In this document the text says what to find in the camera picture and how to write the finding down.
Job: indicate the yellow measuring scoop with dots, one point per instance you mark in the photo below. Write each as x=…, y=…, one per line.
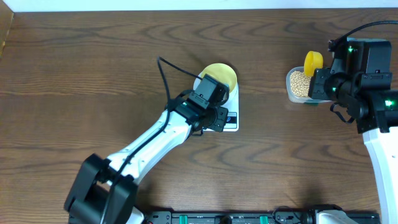
x=313, y=61

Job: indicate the white digital kitchen scale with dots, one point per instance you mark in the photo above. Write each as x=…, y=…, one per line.
x=232, y=104

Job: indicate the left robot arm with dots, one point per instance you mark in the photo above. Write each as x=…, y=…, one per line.
x=105, y=190

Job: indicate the yellow bowl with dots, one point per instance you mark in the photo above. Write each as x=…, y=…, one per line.
x=223, y=73

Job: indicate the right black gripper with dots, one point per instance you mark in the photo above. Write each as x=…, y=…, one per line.
x=316, y=89

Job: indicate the clear plastic container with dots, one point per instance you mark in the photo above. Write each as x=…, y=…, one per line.
x=296, y=99

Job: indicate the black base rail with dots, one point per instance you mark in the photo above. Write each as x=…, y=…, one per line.
x=326, y=213

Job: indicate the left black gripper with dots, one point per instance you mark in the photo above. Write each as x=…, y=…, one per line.
x=220, y=113

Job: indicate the soybeans in container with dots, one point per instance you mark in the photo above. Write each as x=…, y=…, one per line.
x=299, y=84

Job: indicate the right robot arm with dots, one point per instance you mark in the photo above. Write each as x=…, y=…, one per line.
x=359, y=80

